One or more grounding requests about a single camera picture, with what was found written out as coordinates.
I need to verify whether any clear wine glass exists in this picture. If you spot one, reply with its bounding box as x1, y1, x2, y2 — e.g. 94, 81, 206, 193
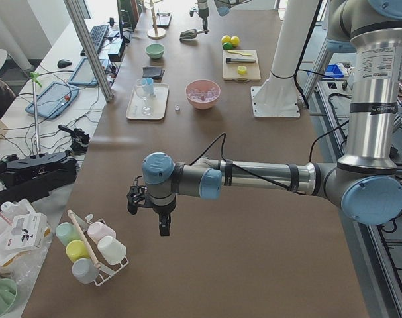
134, 78, 152, 116

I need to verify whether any black monitor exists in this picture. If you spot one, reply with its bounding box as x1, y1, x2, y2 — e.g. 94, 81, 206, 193
117, 0, 134, 44

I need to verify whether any black keyboard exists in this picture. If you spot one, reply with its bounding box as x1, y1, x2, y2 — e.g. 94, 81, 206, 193
89, 25, 109, 53

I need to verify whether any black glass holder tray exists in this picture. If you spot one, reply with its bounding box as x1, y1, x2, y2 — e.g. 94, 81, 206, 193
156, 13, 172, 28

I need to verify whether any grey folded cloth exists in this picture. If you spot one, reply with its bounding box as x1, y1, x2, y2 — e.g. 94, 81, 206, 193
142, 66, 165, 80

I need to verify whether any pink bowl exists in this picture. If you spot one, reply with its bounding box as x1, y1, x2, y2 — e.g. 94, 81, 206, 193
185, 79, 221, 109

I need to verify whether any blue teach pendant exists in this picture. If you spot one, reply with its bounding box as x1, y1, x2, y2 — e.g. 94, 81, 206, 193
68, 57, 97, 87
36, 81, 79, 119

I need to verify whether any wooden mug tree stand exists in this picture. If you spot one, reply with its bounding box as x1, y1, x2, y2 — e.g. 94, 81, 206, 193
147, 0, 166, 40

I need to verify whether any whole lemon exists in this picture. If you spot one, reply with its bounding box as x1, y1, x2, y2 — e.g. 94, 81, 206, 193
221, 35, 231, 44
230, 36, 240, 47

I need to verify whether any steel muddler black tip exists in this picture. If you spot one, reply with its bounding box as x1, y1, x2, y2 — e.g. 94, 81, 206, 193
225, 57, 256, 64

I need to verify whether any bamboo cutting board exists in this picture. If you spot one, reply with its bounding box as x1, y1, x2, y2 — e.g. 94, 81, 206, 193
223, 50, 261, 81

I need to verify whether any steel ice scoop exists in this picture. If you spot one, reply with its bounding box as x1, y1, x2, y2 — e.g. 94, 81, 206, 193
179, 28, 209, 41

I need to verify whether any cream rabbit tray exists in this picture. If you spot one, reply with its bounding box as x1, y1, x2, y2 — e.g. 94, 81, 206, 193
125, 83, 169, 121

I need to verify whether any yellow plastic knife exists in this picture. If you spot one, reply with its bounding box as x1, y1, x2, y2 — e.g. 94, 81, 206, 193
227, 50, 253, 56

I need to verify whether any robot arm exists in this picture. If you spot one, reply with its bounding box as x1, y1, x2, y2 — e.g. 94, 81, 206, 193
189, 0, 249, 34
117, 1, 324, 232

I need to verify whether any white wire cup rack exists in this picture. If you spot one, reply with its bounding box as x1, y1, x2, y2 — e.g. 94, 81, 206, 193
55, 210, 129, 286

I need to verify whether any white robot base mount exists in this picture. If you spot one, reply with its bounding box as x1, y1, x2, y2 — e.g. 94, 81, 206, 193
251, 0, 321, 118

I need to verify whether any light blue cup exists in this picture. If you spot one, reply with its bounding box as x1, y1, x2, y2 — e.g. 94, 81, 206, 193
142, 77, 154, 96

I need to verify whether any mint green bowl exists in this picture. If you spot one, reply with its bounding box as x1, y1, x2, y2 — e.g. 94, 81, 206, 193
145, 43, 165, 60

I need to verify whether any green lime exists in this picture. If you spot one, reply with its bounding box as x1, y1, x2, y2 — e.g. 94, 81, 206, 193
222, 42, 233, 50

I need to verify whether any black computer mouse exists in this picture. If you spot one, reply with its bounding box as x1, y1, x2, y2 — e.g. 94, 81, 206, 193
57, 59, 72, 69

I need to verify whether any clear ice cubes pile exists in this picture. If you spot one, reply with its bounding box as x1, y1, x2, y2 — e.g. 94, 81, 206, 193
187, 87, 219, 103

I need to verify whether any half lemon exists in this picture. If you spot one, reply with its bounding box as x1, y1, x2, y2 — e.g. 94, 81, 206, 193
237, 65, 247, 74

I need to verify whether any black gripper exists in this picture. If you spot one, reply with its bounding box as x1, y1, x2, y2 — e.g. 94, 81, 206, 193
127, 177, 177, 236
199, 6, 209, 34

